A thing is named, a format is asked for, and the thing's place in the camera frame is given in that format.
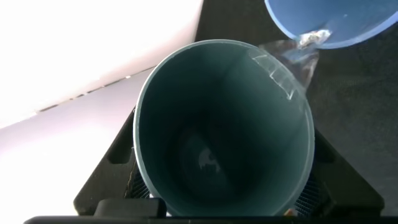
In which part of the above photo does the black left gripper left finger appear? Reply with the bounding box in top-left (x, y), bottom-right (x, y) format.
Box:
top-left (73, 108), bottom-right (150, 217)

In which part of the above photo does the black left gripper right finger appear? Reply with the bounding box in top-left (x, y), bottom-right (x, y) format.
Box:
top-left (294, 129), bottom-right (386, 217)

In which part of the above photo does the teal plastic cup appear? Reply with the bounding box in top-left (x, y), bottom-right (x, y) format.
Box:
top-left (132, 39), bottom-right (315, 218)

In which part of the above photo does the clear poured water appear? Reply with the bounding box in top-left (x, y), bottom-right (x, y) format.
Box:
top-left (257, 29), bottom-right (332, 94)

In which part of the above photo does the black table cloth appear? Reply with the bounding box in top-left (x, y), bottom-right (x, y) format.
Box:
top-left (194, 0), bottom-right (398, 216)

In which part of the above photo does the light blue plastic cup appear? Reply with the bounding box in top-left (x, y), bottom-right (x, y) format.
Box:
top-left (264, 0), bottom-right (398, 50)

